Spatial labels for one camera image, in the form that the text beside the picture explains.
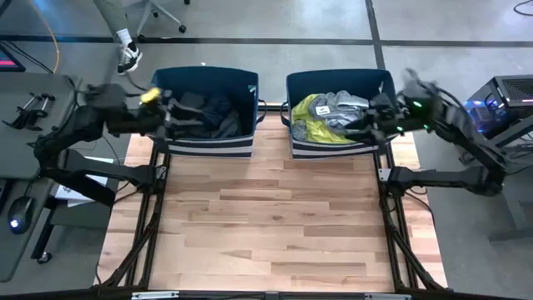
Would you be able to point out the striped fabric basket without label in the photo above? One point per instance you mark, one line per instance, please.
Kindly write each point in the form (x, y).
(329, 149)

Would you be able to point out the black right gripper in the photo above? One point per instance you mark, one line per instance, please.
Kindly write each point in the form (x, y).
(385, 114)

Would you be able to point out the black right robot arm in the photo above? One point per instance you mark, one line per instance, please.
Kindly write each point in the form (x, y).
(449, 177)

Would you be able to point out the person's leg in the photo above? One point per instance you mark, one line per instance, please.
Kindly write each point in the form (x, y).
(111, 16)

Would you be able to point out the office chair base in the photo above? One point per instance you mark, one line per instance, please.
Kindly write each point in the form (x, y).
(160, 10)

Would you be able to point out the dark monitor corner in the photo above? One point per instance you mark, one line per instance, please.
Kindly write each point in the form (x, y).
(8, 60)

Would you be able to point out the black computer case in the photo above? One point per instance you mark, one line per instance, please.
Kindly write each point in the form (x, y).
(506, 100)

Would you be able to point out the dark grey garment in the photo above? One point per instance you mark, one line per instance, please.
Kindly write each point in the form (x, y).
(227, 123)

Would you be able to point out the white paper sheets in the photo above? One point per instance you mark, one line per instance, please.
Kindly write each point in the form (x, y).
(68, 195)

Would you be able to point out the black computer mouse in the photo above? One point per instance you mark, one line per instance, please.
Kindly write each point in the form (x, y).
(21, 213)

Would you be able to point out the grey side stand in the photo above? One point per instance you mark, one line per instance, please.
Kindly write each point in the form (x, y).
(516, 200)

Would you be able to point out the grey office desk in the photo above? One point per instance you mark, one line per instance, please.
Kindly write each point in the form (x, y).
(16, 146)

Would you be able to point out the white leaf-print garment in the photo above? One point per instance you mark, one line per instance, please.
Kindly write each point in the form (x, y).
(299, 131)

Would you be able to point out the yellow garment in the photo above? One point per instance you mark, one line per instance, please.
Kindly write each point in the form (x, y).
(318, 131)

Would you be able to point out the yellow marker on wrist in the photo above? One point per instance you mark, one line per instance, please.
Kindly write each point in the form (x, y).
(150, 95)

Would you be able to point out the black garment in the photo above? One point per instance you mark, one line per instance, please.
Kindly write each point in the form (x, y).
(192, 102)

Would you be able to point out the black clamp tool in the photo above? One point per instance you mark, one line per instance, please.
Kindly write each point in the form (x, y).
(29, 110)

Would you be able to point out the light grey-white garment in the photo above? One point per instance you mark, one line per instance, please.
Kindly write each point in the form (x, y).
(341, 106)

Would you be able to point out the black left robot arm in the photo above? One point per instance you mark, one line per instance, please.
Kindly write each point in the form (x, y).
(91, 125)

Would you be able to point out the striped fabric basket with label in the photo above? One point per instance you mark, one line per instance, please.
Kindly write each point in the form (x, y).
(208, 148)

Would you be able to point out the person's shoe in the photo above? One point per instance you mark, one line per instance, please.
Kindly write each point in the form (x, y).
(128, 58)

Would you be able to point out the black front frame bar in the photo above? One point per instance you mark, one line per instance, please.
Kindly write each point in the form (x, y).
(266, 295)

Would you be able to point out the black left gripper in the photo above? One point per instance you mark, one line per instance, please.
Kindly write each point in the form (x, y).
(154, 116)

